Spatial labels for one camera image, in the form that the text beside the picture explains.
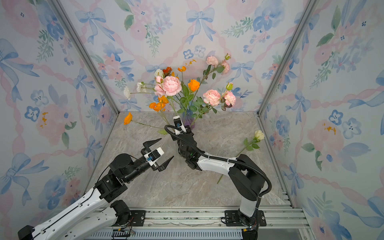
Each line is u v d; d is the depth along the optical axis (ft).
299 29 2.47
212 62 2.80
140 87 2.56
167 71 2.81
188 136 2.03
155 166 1.94
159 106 2.27
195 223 2.41
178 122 2.11
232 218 2.40
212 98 1.98
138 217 2.44
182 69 2.74
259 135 3.31
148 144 1.98
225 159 1.69
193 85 2.50
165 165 1.99
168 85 1.83
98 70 3.14
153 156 1.70
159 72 2.70
